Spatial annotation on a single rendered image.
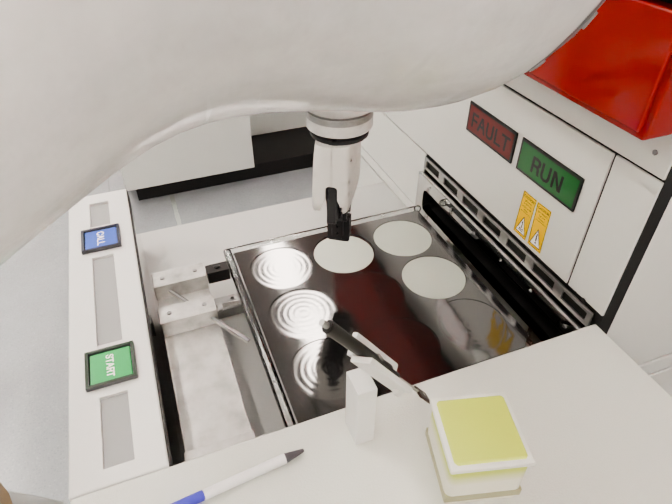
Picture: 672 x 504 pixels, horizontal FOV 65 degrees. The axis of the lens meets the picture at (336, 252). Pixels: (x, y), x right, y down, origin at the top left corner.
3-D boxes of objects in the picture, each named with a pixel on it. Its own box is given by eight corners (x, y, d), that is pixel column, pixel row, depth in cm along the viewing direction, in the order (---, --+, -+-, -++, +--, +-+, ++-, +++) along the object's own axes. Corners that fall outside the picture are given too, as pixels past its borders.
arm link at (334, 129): (315, 87, 69) (316, 109, 71) (297, 117, 63) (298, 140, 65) (379, 93, 68) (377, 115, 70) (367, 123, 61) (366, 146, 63)
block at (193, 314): (214, 307, 81) (212, 293, 79) (219, 322, 79) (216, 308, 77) (161, 321, 79) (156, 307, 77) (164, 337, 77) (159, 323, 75)
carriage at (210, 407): (207, 285, 89) (204, 272, 88) (264, 480, 63) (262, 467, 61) (158, 297, 87) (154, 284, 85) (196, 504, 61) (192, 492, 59)
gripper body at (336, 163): (319, 102, 71) (321, 174, 78) (299, 137, 63) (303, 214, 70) (375, 107, 70) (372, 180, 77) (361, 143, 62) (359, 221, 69)
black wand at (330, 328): (318, 332, 43) (330, 322, 42) (313, 320, 44) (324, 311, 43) (426, 407, 56) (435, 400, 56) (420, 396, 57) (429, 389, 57)
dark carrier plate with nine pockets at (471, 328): (417, 212, 98) (417, 210, 98) (535, 345, 74) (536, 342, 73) (234, 255, 89) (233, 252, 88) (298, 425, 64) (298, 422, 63)
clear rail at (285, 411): (231, 252, 90) (230, 246, 89) (301, 439, 63) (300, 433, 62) (222, 254, 90) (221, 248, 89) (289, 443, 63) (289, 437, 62)
